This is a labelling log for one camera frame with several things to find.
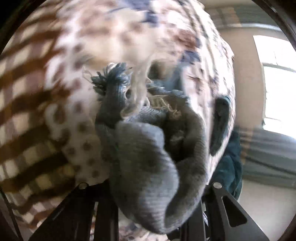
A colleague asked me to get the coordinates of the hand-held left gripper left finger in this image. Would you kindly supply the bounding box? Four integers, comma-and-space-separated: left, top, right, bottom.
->
28, 180, 119, 241

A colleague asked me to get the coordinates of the brown checkered blanket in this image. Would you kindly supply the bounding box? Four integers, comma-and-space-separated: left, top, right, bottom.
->
0, 5, 97, 232

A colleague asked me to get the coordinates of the bright window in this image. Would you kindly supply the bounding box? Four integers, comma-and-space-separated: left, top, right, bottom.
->
253, 35, 296, 139

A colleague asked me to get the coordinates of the grey striped curtain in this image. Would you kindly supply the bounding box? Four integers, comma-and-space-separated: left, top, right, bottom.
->
240, 127, 296, 189

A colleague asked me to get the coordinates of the dark teal cloth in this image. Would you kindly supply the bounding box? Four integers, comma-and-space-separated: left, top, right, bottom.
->
211, 131, 243, 201

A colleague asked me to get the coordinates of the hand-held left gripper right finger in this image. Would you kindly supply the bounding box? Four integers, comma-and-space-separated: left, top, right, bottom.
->
167, 182, 269, 241

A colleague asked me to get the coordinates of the patterned white bed sheet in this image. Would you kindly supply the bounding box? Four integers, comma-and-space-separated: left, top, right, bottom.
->
44, 0, 236, 241

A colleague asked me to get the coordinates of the grey knitted sock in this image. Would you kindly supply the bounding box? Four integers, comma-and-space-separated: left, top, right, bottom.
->
91, 62, 232, 234

